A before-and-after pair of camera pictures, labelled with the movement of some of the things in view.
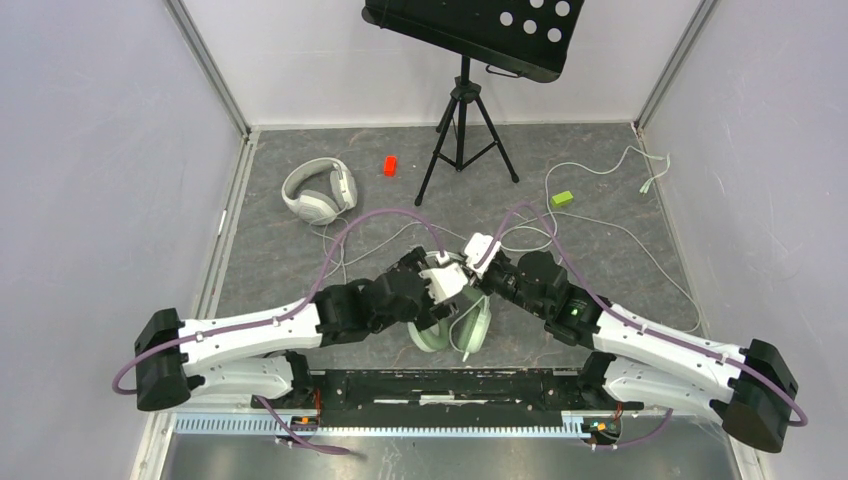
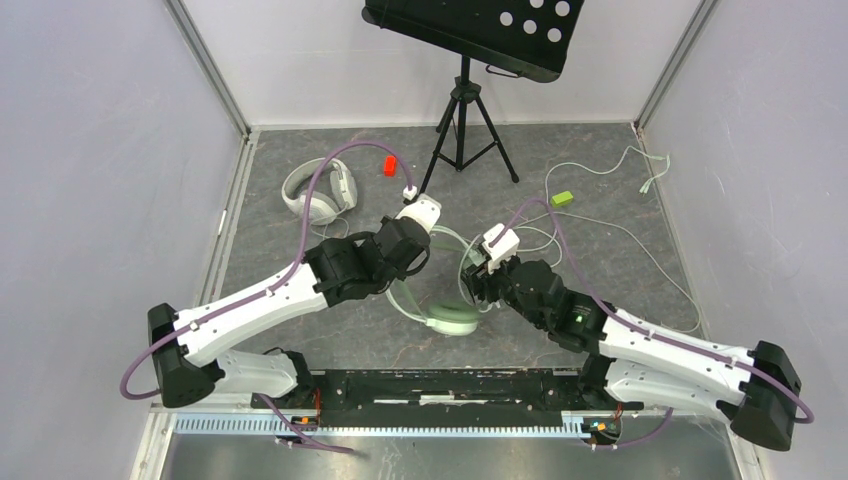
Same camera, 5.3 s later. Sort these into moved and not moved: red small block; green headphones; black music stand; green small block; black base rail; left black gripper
Moved: left black gripper; green headphones
Not moved: green small block; black music stand; black base rail; red small block
